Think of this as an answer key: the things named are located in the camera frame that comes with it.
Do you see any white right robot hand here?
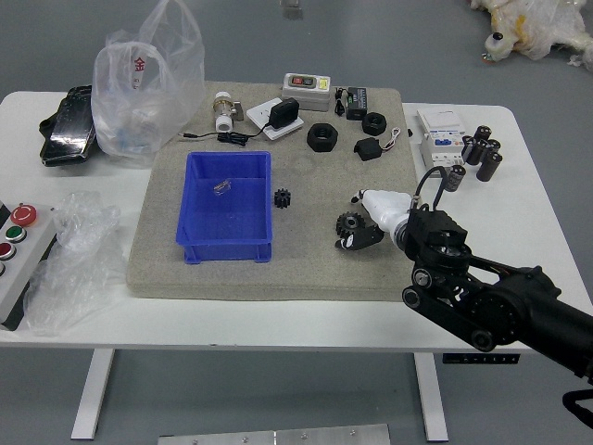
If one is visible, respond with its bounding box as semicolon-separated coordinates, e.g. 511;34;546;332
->
334;187;413;252

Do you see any big black gear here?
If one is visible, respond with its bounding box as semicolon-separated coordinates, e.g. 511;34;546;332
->
335;210;367;240

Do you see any small black hex nut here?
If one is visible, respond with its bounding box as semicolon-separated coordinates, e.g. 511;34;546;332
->
360;112;387;135

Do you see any big black hex nut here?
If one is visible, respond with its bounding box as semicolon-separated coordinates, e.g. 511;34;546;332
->
305;122;338;153

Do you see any blue plastic box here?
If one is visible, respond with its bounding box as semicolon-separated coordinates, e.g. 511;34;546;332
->
174;150;274;265

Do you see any grey push-button control box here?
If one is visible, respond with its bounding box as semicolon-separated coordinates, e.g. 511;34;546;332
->
0;200;57;331

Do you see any small black plastic block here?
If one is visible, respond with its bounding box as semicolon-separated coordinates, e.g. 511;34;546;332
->
353;137;384;161

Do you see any white circuit breaker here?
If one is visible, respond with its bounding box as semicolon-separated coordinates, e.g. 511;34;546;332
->
415;108;469;178

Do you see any grey-brown foam mat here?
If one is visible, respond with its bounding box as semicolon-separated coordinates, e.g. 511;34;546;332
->
125;82;432;301

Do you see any black module with green label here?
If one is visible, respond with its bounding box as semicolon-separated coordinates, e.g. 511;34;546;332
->
346;86;371;121

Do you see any black power adapter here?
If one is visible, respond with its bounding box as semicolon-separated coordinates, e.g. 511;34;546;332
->
270;97;301;129

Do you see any black table control panel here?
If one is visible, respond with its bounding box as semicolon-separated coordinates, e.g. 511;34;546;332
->
442;353;520;365

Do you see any white table leg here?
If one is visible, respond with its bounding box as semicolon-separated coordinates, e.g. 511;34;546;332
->
69;350;116;440
413;351;449;442

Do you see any plush toy in plastic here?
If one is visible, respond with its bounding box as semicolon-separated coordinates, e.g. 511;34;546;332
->
467;0;593;73

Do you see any silver metal floor plate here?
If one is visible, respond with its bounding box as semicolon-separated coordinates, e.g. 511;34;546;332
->
157;423;391;445

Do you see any translucent white plastic bag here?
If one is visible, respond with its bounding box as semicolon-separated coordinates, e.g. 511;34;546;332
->
90;0;206;169

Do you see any crumpled clear plastic wrap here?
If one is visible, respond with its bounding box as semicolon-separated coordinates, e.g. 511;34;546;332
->
21;190;124;337

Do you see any black plastic tray pack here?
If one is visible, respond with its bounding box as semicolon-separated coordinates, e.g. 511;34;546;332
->
38;84;98;167

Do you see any red and white wire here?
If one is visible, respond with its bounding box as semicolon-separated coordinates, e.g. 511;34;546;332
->
382;126;403;152

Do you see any grey switch box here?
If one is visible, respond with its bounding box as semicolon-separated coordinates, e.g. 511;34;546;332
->
281;72;333;112

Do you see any white wall socket plate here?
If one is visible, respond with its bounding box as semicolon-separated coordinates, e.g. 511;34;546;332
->
246;97;306;141

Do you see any black adapter cord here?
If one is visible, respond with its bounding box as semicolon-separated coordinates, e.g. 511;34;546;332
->
178;121;274;147

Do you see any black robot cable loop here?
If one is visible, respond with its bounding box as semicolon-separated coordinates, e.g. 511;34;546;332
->
561;390;593;430

